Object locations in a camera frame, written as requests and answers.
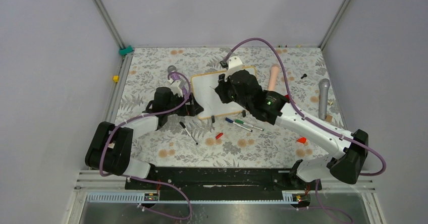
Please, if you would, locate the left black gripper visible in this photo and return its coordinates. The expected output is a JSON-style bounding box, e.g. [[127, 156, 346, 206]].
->
[[165, 92, 203, 116]]

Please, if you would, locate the yellow framed whiteboard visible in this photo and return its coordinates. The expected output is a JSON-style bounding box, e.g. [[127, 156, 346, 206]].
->
[[190, 70, 244, 120]]

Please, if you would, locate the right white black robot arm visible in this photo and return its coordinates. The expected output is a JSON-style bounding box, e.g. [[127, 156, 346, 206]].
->
[[215, 70, 368, 190]]

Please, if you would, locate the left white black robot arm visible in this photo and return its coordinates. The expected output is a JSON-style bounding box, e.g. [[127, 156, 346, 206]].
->
[[85, 87, 204, 189]]

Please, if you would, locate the black whiteboard marker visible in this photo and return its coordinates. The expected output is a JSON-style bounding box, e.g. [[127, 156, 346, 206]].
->
[[179, 122, 198, 145]]

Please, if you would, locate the blue whiteboard marker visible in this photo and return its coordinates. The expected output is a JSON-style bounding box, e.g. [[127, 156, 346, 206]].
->
[[225, 118, 253, 132]]

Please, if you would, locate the green whiteboard marker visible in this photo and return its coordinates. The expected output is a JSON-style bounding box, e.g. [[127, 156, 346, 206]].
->
[[235, 119, 264, 131]]

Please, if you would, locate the floral table mat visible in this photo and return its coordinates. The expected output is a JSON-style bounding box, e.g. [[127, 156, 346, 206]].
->
[[116, 47, 329, 167]]

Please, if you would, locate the purple glitter microphone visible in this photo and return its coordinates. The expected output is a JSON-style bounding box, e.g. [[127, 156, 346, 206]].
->
[[167, 65, 185, 83]]

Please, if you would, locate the pink cylinder microphone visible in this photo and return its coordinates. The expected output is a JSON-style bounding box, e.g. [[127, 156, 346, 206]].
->
[[267, 64, 281, 91]]

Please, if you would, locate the yellow small cube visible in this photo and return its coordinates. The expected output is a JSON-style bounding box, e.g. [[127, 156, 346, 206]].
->
[[113, 75, 119, 83]]

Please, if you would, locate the teal corner clamp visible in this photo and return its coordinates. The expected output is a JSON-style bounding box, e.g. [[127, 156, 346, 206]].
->
[[119, 45, 134, 57]]

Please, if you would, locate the red triangular block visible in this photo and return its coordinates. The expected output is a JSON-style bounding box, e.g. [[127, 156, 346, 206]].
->
[[296, 137, 307, 144]]

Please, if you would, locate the silver microphone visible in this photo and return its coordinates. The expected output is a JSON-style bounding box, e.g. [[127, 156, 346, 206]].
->
[[318, 78, 331, 120]]

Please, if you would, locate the small wooden cube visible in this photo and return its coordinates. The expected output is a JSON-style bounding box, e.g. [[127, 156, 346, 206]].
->
[[325, 115, 333, 123]]

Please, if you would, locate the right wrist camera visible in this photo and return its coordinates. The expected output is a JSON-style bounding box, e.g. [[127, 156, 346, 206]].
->
[[220, 57, 243, 81]]

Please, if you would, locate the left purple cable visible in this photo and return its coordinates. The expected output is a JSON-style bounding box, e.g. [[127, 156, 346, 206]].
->
[[98, 71, 194, 220]]

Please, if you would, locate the purple cable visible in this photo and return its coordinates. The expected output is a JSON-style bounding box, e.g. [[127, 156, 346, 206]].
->
[[222, 37, 387, 224], [98, 71, 194, 220]]

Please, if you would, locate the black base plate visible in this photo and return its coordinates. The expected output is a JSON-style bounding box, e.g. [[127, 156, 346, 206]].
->
[[125, 167, 315, 198]]

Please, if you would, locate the white slotted cable duct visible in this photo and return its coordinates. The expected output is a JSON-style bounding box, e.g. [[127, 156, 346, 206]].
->
[[86, 191, 302, 204]]

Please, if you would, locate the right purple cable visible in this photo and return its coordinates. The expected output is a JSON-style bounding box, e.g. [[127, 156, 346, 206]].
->
[[222, 37, 387, 224]]

